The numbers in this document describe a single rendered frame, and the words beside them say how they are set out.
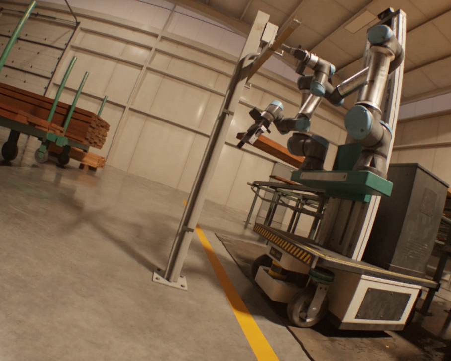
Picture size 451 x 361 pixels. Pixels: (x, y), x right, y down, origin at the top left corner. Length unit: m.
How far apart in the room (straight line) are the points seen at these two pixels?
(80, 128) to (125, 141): 6.18
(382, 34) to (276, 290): 1.16
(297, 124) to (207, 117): 8.38
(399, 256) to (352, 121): 0.67
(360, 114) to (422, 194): 0.58
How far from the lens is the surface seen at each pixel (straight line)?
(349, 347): 1.19
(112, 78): 10.29
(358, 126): 1.05
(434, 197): 1.54
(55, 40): 11.62
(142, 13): 11.37
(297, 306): 1.11
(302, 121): 1.42
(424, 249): 1.53
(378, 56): 1.21
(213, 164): 1.11
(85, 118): 3.54
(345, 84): 1.42
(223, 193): 9.63
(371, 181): 1.08
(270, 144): 2.09
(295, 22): 0.90
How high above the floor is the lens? 0.44
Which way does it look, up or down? 2 degrees up
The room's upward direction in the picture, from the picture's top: 19 degrees clockwise
